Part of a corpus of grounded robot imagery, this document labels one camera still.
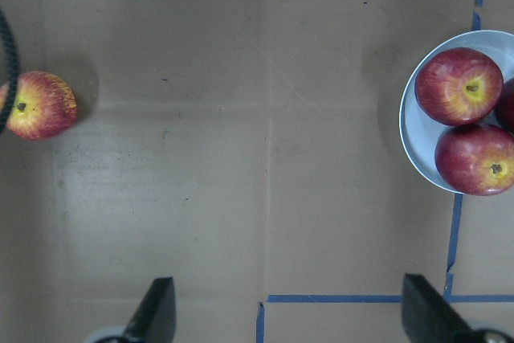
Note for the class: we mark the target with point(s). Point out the light blue plate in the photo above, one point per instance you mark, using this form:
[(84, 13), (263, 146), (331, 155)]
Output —
[(418, 132)]

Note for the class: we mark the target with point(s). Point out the red apple front on plate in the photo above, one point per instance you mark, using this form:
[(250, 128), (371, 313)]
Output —
[(476, 159)]

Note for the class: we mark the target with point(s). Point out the red yellow striped apple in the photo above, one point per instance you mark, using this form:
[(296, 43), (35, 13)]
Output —
[(44, 107)]

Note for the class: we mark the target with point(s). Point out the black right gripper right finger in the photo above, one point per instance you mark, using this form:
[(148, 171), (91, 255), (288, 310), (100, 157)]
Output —
[(428, 318)]

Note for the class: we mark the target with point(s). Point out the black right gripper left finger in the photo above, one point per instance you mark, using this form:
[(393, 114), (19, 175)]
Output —
[(155, 317)]

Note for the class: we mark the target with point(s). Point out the dark red apple on plate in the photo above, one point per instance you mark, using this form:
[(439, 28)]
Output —
[(504, 110)]

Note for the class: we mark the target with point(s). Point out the red apple with yellow top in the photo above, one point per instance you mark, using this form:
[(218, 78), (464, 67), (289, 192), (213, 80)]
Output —
[(459, 86)]

